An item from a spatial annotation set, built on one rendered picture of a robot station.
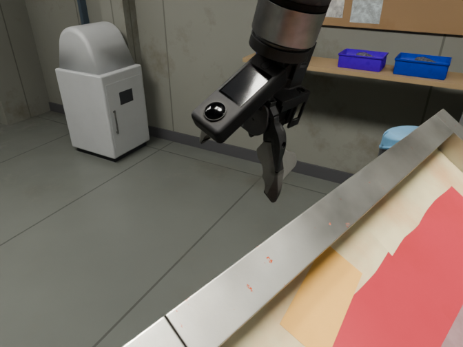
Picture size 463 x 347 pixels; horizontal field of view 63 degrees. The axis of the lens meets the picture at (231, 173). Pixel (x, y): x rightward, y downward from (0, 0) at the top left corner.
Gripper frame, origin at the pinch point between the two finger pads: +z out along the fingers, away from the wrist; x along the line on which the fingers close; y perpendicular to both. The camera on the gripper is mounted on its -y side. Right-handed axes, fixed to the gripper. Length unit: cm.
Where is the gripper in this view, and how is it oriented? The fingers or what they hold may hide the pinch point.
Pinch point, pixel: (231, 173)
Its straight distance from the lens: 54.7
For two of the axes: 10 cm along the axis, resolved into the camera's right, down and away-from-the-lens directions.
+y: 6.9, -3.5, 6.3
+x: -6.9, -5.8, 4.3
